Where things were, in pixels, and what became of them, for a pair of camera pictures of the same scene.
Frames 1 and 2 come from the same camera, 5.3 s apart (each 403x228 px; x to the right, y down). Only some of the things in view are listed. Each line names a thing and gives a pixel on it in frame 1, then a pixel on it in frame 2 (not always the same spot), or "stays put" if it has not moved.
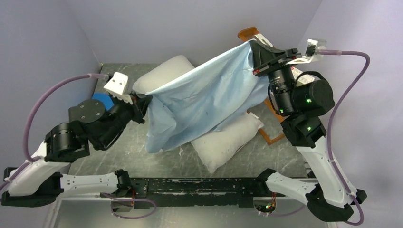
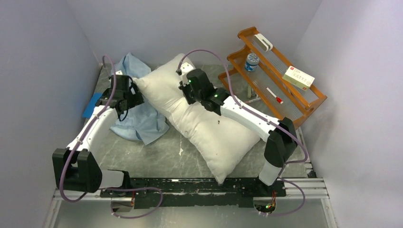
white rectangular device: [263, 40] stays put
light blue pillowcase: [213, 94] → [147, 119]
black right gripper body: [275, 61] → [191, 97]
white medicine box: [303, 79] stays put
